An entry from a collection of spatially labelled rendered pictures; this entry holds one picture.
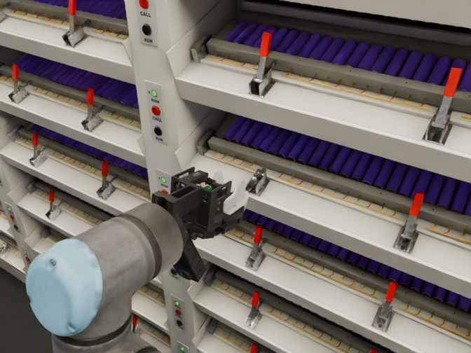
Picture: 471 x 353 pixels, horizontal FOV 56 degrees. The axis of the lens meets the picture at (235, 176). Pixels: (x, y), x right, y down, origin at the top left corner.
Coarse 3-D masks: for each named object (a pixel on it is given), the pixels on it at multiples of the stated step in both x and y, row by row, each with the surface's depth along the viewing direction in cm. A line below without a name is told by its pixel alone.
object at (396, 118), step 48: (192, 48) 76; (240, 48) 74; (288, 48) 73; (336, 48) 71; (384, 48) 69; (432, 48) 66; (192, 96) 77; (240, 96) 70; (288, 96) 68; (336, 96) 66; (384, 96) 65; (432, 96) 60; (384, 144) 61; (432, 144) 57
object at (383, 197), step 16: (224, 144) 86; (256, 160) 83; (272, 160) 81; (288, 160) 81; (304, 176) 79; (320, 176) 77; (336, 176) 77; (320, 192) 77; (352, 192) 75; (368, 192) 73; (384, 192) 73; (368, 208) 73; (400, 208) 72; (432, 208) 69; (448, 224) 69; (464, 224) 67; (464, 240) 67
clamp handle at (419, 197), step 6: (414, 198) 65; (420, 198) 65; (414, 204) 66; (420, 204) 65; (414, 210) 66; (414, 216) 66; (408, 222) 67; (414, 222) 66; (408, 228) 67; (408, 234) 67
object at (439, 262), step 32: (224, 128) 93; (192, 160) 88; (288, 192) 79; (288, 224) 80; (320, 224) 74; (352, 224) 73; (384, 224) 72; (384, 256) 70; (416, 256) 67; (448, 256) 66; (448, 288) 67
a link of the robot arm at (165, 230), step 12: (144, 204) 57; (144, 216) 53; (156, 216) 54; (168, 216) 55; (156, 228) 53; (168, 228) 54; (156, 240) 59; (168, 240) 54; (180, 240) 55; (168, 252) 54; (180, 252) 56; (168, 264) 55; (156, 276) 54
